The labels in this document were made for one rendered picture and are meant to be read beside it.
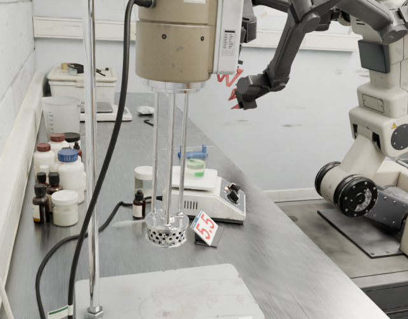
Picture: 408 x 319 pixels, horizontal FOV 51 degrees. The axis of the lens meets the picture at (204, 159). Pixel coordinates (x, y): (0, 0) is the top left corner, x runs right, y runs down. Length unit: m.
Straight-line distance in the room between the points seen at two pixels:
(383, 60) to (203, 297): 1.16
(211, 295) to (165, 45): 0.44
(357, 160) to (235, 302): 1.11
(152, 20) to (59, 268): 0.52
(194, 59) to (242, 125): 2.17
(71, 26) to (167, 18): 1.83
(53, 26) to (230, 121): 1.13
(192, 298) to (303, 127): 2.23
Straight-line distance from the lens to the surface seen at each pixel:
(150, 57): 0.55
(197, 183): 1.01
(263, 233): 1.01
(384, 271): 1.75
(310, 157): 3.00
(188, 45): 0.54
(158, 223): 0.65
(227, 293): 0.79
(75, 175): 1.08
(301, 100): 2.84
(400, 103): 1.71
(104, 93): 2.06
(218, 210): 1.02
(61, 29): 2.36
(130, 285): 0.80
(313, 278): 0.89
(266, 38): 2.60
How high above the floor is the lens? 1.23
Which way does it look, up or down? 20 degrees down
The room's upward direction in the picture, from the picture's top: 4 degrees clockwise
